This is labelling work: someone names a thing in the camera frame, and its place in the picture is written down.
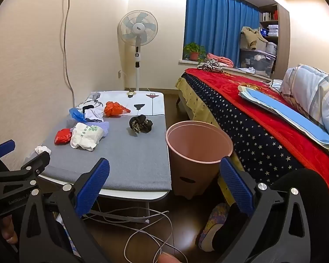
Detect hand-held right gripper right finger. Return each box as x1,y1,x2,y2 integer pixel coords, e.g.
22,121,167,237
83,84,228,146
220,157,311,263

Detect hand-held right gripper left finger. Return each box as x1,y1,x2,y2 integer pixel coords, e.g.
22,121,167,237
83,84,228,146
19,157,111,263

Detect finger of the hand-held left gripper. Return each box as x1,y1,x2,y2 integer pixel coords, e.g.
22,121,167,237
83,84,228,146
0,151,51,195
0,140,16,170

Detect pink waste bin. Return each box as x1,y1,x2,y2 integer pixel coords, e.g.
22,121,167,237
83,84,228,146
165,121,234,200

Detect black gold-patterned packet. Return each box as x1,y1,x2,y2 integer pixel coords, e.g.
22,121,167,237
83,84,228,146
129,114,154,137

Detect person's left hand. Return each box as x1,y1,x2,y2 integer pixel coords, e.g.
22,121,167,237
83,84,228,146
1,215,18,244

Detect person's right hand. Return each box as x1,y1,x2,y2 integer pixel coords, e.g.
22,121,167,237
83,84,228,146
157,252,179,263

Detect colourful slipper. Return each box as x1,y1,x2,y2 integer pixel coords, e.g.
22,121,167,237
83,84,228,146
199,203,231,252

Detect white green-printed plastic bag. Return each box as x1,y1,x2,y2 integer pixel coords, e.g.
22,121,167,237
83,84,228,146
70,122,104,151

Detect red plastic bag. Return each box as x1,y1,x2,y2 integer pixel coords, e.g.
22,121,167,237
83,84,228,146
54,128,72,145

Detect red star-bordered blanket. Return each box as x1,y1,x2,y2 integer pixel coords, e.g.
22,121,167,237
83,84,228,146
175,68,329,217

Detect clear plastic bag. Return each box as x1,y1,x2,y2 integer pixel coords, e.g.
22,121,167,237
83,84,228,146
69,107,88,123

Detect orange plastic bag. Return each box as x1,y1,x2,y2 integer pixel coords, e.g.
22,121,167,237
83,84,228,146
104,101,131,117

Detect light blue folded sheet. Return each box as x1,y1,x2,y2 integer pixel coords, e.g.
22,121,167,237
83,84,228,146
238,84,329,158

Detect white printed folding table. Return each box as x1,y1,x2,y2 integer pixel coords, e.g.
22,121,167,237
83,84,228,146
34,90,173,225

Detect black white striped cloth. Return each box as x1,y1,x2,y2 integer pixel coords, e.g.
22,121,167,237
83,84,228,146
197,59,224,73

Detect clear plastic storage box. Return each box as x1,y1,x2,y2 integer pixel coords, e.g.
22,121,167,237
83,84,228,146
239,48,277,78

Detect pink cloth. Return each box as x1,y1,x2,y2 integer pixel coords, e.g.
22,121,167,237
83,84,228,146
207,53,234,68

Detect small lidded storage box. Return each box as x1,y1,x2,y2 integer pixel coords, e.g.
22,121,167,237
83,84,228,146
265,42,278,56

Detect potted green plant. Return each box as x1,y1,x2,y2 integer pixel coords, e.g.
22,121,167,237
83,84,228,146
183,42,207,62

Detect beige coat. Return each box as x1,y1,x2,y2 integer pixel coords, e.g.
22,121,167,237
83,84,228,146
240,27,266,50

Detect blue curtain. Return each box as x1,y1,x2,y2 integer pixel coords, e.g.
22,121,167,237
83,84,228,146
184,0,261,68

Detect wooden bookshelf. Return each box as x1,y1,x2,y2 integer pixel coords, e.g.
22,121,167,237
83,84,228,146
259,4,290,80

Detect white standing fan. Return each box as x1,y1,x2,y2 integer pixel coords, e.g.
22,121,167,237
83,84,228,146
117,9,158,92

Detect row of books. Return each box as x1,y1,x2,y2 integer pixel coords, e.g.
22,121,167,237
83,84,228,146
260,10,279,22

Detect white floor cable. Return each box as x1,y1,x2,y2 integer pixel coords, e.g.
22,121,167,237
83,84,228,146
82,197,188,263

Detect grey wall cable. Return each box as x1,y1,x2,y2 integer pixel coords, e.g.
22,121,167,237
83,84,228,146
61,0,77,108

